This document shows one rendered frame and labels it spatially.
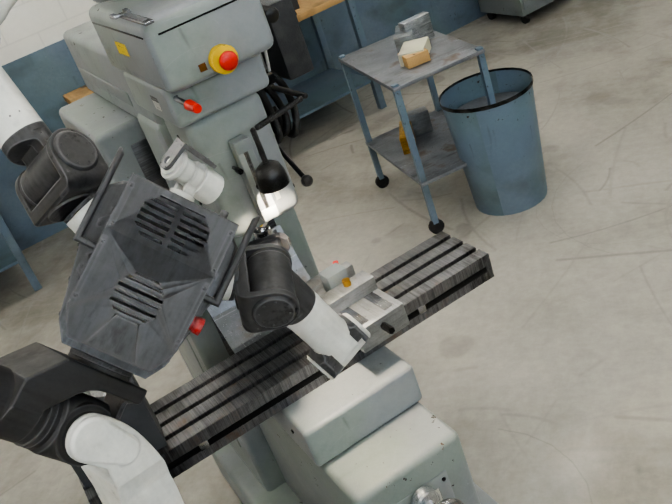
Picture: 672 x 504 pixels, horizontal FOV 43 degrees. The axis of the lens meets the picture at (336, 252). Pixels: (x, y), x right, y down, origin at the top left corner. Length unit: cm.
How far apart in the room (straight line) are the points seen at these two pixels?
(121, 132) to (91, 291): 101
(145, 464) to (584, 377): 210
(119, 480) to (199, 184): 56
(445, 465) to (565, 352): 137
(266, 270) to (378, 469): 76
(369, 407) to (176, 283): 93
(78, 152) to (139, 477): 59
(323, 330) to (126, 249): 47
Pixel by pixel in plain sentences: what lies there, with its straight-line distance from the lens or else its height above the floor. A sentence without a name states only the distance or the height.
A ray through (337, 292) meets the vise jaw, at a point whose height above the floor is 102.
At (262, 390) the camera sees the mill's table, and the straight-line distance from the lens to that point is 225.
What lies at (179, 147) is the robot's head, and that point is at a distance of 164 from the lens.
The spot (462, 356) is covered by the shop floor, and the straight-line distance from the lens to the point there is 362.
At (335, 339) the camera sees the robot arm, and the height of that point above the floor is 123.
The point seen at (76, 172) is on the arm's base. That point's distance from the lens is 155.
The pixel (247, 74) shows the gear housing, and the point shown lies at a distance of 196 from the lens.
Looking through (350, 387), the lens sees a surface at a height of 83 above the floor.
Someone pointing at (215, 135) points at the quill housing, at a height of 157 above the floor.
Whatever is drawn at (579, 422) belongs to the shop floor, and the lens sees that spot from 321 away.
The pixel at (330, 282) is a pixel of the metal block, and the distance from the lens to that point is 231.
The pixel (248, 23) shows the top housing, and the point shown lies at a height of 180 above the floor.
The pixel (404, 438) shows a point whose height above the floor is 71.
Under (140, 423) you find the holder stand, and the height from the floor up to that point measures 101.
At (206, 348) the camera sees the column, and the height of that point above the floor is 82.
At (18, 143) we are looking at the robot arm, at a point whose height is 181.
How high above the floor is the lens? 220
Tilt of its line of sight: 28 degrees down
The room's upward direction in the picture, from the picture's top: 20 degrees counter-clockwise
